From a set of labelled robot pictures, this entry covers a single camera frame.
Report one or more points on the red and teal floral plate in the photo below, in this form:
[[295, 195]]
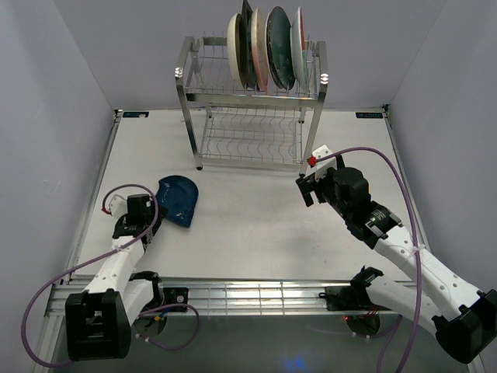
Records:
[[298, 50]]

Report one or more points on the dark teal floral plate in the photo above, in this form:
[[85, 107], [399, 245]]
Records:
[[278, 49]]

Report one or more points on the left corner table label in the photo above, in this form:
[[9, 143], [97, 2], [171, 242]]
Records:
[[135, 114]]

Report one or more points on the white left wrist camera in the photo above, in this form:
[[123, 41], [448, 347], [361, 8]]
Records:
[[116, 207]]

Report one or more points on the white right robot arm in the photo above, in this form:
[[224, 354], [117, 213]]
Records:
[[460, 316]]

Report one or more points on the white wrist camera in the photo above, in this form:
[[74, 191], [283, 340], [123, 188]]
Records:
[[116, 207], [320, 161]]

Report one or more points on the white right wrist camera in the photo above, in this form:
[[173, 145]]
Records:
[[320, 161]]

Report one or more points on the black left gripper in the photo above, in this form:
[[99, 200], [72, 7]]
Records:
[[161, 214]]

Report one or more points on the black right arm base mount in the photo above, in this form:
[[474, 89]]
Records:
[[345, 298]]

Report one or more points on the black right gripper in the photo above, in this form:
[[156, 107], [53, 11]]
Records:
[[306, 185]]

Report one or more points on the cream round plate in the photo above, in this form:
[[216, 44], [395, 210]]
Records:
[[234, 49]]

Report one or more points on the green square plate dark rim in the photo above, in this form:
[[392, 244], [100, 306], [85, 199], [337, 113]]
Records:
[[248, 70]]

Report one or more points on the dark blue leaf-shaped dish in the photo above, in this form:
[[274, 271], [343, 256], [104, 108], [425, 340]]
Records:
[[177, 197]]

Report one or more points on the two-tier steel dish rack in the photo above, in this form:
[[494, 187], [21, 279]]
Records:
[[229, 125]]

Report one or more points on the cream and pink plate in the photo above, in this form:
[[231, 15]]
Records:
[[258, 47]]

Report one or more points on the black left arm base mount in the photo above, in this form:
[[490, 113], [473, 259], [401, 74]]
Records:
[[178, 296]]

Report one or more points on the right corner table label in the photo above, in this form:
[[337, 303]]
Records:
[[369, 115]]

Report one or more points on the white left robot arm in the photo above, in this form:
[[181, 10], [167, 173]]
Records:
[[99, 319]]

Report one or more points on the corner table label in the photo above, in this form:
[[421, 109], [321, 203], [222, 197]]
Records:
[[369, 115], [135, 114]]

